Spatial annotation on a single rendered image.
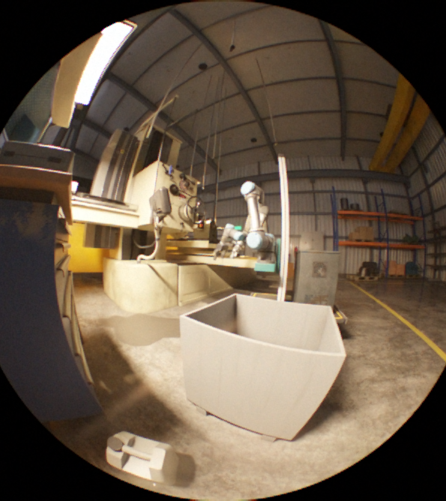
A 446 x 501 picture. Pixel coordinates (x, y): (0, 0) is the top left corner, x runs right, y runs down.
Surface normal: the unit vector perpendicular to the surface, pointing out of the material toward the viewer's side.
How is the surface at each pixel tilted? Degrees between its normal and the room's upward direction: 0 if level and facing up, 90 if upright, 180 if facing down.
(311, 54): 169
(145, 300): 90
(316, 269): 90
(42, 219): 90
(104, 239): 90
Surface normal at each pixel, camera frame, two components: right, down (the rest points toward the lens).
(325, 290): -0.37, -0.04
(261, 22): -0.15, 0.97
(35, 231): 0.81, 0.04
